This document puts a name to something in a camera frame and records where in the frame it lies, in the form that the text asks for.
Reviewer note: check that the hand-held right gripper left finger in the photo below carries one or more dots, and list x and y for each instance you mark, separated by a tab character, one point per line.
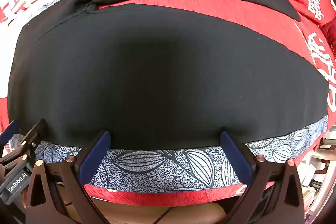
94	158

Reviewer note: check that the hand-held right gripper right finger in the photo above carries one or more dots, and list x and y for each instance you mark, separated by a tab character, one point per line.
235	158

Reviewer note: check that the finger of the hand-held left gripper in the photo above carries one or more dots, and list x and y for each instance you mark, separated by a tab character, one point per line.
32	138
9	130

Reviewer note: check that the black pants with patterned trim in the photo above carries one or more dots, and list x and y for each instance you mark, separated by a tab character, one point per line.
168	77

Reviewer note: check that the brown leather seat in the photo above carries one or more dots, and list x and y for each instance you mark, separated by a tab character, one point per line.
183	213

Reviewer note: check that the white shelf unit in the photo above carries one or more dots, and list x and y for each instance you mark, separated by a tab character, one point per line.
319	174

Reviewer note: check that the red printed blanket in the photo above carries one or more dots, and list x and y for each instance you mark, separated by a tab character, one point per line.
189	5

